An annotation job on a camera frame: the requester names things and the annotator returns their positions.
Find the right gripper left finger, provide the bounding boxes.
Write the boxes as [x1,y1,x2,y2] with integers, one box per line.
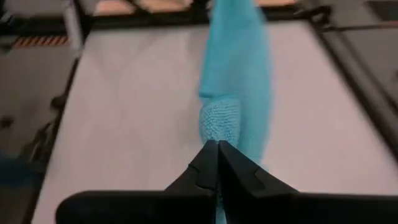
[55,139,220,224]

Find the grey metal post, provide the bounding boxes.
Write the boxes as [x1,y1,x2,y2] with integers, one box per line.
[61,0,84,55]

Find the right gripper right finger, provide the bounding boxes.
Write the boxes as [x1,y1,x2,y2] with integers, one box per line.
[218,139,398,224]

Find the black orange striped floor mat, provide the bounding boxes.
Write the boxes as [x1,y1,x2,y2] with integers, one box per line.
[12,35,70,49]

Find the blue microfibre towel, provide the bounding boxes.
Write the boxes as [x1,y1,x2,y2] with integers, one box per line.
[198,0,273,224]

